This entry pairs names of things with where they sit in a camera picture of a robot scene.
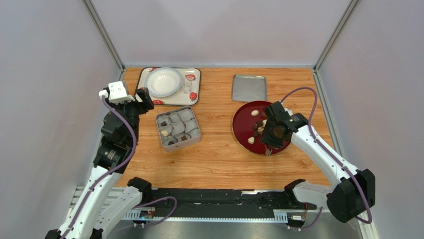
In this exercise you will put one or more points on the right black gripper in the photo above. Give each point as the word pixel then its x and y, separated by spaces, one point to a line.
pixel 273 138

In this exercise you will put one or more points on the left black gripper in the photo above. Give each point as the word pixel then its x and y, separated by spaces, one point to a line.
pixel 146 98

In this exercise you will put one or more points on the red round plate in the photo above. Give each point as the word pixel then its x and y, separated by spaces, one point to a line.
pixel 244 126

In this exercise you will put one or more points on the square chocolate tin box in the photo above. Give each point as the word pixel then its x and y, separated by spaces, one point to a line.
pixel 180 122

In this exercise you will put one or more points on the silver tin lid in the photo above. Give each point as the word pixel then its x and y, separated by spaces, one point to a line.
pixel 248 88

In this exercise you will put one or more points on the metal tongs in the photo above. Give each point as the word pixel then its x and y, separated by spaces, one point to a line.
pixel 268 151

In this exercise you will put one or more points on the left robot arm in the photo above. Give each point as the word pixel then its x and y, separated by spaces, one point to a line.
pixel 90 219

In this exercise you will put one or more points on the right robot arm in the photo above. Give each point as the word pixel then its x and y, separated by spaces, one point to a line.
pixel 351 192

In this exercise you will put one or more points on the white ceramic bowl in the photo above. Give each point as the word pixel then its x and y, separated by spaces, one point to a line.
pixel 163 82

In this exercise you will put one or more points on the small clear glass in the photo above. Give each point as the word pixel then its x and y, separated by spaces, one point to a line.
pixel 187 87

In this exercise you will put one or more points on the strawberry pattern square tray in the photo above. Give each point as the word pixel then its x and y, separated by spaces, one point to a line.
pixel 178 98

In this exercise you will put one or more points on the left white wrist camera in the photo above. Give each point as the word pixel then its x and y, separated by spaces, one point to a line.
pixel 116 93

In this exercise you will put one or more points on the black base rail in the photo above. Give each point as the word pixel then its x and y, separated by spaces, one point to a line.
pixel 222 205

